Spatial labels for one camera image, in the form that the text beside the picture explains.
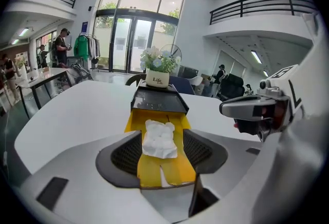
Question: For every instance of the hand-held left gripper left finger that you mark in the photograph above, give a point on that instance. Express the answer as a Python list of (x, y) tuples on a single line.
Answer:
[(77, 187)]

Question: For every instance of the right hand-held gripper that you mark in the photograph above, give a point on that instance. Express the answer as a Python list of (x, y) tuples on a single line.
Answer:
[(282, 94)]

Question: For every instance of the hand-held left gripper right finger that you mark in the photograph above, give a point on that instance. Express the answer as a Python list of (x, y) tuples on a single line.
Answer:
[(236, 156)]

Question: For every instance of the grey box with yellow lining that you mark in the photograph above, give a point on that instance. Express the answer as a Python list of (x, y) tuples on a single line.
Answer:
[(151, 166)]

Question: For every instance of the black office chair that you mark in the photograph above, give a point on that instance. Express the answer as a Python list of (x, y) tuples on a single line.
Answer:
[(232, 84)]

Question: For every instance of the ceiling tube lamp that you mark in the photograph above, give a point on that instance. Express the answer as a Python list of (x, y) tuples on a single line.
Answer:
[(256, 56), (23, 32)]

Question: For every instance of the dark blue chair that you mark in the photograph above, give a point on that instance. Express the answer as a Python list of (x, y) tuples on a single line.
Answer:
[(182, 86)]

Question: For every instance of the white rounded table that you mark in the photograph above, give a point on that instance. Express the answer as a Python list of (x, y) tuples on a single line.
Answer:
[(77, 115)]

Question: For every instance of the large standing fan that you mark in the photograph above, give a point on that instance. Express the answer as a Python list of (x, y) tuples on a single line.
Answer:
[(175, 52)]

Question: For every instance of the potted flowers in white pot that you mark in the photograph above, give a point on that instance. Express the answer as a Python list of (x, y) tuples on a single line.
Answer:
[(157, 80)]

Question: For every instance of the dark round-back chair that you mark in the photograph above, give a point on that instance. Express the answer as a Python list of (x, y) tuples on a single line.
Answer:
[(131, 79)]

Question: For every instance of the small black item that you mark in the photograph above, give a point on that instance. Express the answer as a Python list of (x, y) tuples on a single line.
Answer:
[(32, 78)]

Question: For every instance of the grey table with black legs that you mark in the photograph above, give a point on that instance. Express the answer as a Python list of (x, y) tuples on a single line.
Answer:
[(48, 72)]

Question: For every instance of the white vase with plant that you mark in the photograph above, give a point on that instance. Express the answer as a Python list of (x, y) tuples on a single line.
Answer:
[(22, 70)]

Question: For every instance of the glass entrance door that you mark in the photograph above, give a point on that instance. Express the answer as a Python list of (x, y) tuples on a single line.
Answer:
[(123, 45)]

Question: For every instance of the clothes rack with garments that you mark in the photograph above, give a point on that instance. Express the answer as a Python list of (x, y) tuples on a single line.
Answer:
[(81, 48)]

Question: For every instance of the white chair with black frame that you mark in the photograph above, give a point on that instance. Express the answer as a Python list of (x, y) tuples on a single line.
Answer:
[(198, 81)]

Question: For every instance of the blue wall sign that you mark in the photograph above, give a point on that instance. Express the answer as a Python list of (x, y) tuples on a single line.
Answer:
[(85, 27)]

